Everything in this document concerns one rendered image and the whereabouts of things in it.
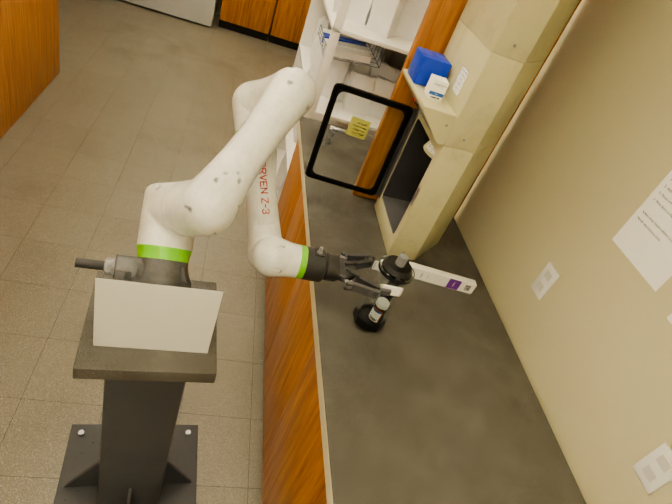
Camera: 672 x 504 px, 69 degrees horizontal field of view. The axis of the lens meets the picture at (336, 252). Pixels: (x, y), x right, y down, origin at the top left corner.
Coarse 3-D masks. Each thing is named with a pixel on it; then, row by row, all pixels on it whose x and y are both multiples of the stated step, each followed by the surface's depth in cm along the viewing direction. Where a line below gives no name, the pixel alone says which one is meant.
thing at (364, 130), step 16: (352, 96) 177; (336, 112) 181; (352, 112) 180; (368, 112) 180; (384, 112) 180; (400, 112) 180; (336, 128) 184; (352, 128) 184; (368, 128) 184; (384, 128) 184; (336, 144) 189; (352, 144) 188; (368, 144) 188; (384, 144) 188; (320, 160) 193; (336, 160) 193; (352, 160) 193; (368, 160) 193; (384, 160) 192; (336, 176) 197; (352, 176) 197; (368, 176) 197
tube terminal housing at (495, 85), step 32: (480, 64) 142; (512, 64) 140; (448, 96) 158; (480, 96) 146; (512, 96) 152; (480, 128) 152; (448, 160) 159; (480, 160) 170; (448, 192) 167; (384, 224) 192; (416, 224) 175; (448, 224) 194; (416, 256) 185
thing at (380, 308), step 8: (384, 256) 141; (384, 272) 136; (376, 280) 140; (384, 280) 137; (400, 280) 135; (408, 280) 136; (384, 296) 140; (392, 296) 140; (360, 304) 148; (368, 304) 144; (376, 304) 142; (384, 304) 142; (392, 304) 143; (360, 312) 148; (368, 312) 145; (376, 312) 144; (384, 312) 144; (368, 320) 146; (376, 320) 146; (384, 320) 148
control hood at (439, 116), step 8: (408, 80) 163; (416, 88) 157; (424, 88) 160; (416, 96) 153; (424, 96) 154; (424, 104) 148; (432, 104) 150; (440, 104) 153; (448, 104) 155; (424, 112) 147; (432, 112) 147; (440, 112) 148; (448, 112) 150; (432, 120) 149; (440, 120) 149; (448, 120) 150; (432, 128) 151; (440, 128) 151; (448, 128) 151; (440, 136) 153; (440, 144) 155
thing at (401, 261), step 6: (384, 258) 140; (390, 258) 139; (396, 258) 140; (402, 258) 136; (384, 264) 137; (390, 264) 137; (396, 264) 137; (402, 264) 136; (408, 264) 140; (390, 270) 136; (396, 270) 135; (402, 270) 136; (408, 270) 137; (396, 276) 135; (402, 276) 136; (408, 276) 137
